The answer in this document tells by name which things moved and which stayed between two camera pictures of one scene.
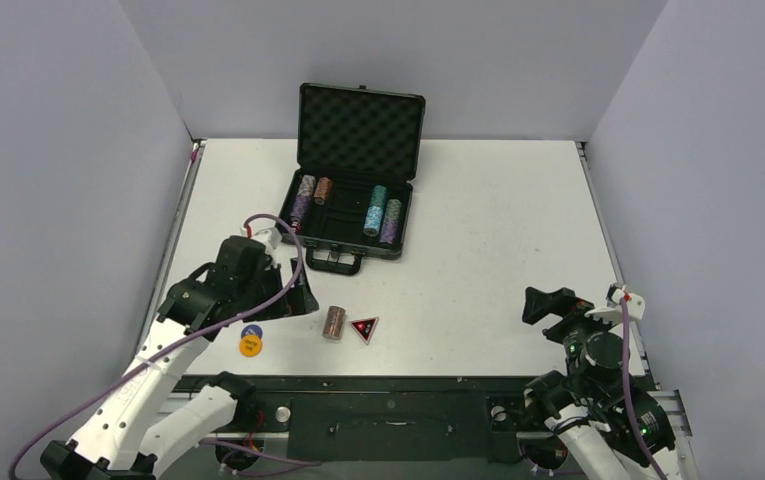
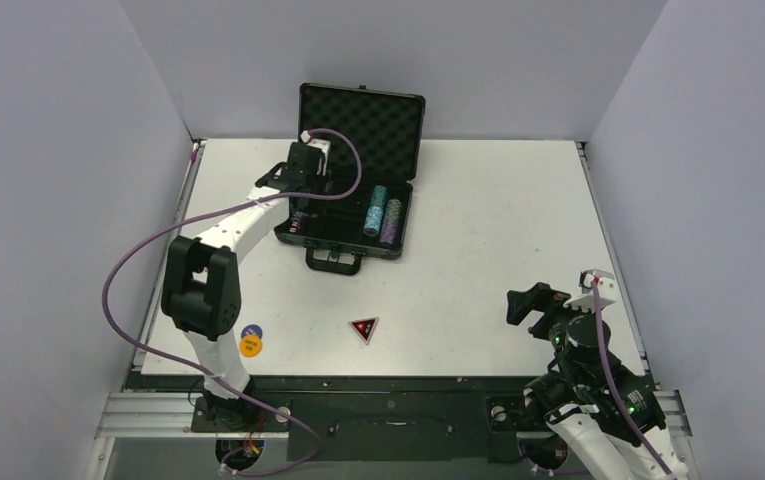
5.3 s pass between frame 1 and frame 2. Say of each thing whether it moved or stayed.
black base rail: stayed
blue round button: stayed
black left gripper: moved
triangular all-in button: stayed
